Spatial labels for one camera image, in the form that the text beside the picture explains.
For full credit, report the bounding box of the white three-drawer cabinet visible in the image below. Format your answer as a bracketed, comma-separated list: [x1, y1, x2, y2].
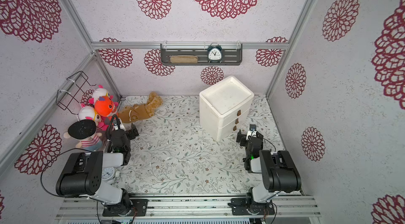
[199, 76, 254, 141]

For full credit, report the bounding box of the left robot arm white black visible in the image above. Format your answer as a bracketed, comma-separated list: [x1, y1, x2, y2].
[55, 124, 139, 217]

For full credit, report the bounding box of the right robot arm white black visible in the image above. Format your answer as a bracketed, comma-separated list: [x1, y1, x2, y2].
[228, 125, 302, 216]

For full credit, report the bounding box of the brown plush toy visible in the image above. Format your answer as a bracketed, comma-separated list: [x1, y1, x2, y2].
[118, 92, 163, 124]

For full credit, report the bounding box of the white small alarm clock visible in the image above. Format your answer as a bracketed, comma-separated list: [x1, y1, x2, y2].
[102, 167, 120, 185]

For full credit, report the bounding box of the black-haired doll striped shirt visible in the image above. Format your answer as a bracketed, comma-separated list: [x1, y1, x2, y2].
[63, 119, 103, 151]

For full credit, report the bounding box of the orange fish plush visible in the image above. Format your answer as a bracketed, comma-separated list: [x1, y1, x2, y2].
[94, 96, 118, 117]

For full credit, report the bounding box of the pink white plush lower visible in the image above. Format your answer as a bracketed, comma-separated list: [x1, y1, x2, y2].
[78, 104, 108, 131]

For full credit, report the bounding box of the pink white plush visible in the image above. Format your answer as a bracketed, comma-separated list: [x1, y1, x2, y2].
[78, 104, 108, 131]
[89, 85, 111, 105]

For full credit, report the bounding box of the floral table mat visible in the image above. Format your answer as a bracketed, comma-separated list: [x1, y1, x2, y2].
[114, 96, 262, 194]

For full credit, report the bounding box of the pink white plush upper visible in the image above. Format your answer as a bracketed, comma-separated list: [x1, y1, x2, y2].
[89, 85, 111, 105]

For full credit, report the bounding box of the teal alarm clock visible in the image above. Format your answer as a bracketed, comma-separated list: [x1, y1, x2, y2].
[207, 45, 223, 63]

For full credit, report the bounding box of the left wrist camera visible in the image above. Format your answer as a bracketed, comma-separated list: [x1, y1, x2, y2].
[109, 114, 126, 132]

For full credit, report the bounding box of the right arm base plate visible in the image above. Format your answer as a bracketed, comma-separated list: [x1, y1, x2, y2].
[228, 197, 275, 216]

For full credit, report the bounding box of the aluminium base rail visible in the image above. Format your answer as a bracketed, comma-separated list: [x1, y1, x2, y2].
[55, 193, 321, 220]

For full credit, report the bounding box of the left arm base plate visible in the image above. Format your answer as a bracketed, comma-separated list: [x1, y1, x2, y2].
[102, 199, 149, 217]

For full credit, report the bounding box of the black wire wall basket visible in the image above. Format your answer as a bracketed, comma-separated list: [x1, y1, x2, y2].
[55, 71, 96, 115]

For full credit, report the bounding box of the grey wall shelf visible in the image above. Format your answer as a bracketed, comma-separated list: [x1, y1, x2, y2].
[160, 43, 243, 66]

